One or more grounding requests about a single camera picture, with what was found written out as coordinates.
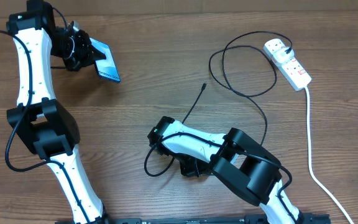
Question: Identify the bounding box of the blue Galaxy smartphone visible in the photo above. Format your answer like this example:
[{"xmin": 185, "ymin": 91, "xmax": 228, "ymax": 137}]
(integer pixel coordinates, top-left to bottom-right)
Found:
[{"xmin": 90, "ymin": 38, "xmax": 121, "ymax": 83}]

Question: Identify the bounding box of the black USB charger cable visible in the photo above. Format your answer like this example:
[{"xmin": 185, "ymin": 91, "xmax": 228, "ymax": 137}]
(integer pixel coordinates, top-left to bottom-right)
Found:
[{"xmin": 181, "ymin": 30, "xmax": 293, "ymax": 147}]

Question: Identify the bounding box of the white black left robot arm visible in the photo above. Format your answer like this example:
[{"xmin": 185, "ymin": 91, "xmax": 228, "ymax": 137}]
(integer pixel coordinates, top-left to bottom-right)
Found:
[{"xmin": 4, "ymin": 1, "xmax": 120, "ymax": 223}]

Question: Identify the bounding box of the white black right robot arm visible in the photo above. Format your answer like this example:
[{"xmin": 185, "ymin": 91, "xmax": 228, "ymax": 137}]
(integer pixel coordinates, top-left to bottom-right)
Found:
[{"xmin": 147, "ymin": 116, "xmax": 305, "ymax": 223}]

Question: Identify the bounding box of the white charger plug adapter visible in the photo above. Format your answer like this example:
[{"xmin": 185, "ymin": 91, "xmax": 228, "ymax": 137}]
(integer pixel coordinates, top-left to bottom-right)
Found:
[{"xmin": 273, "ymin": 47, "xmax": 295, "ymax": 66}]

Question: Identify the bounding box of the white power strip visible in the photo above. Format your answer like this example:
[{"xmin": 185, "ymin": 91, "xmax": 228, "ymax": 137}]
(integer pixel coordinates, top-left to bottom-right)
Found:
[{"xmin": 264, "ymin": 39, "xmax": 311, "ymax": 91}]

